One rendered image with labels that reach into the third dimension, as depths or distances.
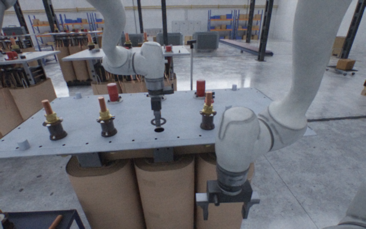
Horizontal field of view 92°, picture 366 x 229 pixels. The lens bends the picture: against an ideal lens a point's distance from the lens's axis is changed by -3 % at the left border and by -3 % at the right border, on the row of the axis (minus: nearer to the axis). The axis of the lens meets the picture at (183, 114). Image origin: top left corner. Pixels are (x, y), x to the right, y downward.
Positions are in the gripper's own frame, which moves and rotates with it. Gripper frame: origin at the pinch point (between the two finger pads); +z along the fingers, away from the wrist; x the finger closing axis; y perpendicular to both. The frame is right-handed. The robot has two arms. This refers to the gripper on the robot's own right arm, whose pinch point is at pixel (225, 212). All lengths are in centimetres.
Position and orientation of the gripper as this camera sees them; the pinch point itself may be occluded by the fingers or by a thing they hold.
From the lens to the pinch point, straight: 70.6
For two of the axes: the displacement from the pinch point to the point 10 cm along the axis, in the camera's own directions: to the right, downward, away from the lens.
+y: 0.1, 4.6, -8.9
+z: 0.2, 8.9, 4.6
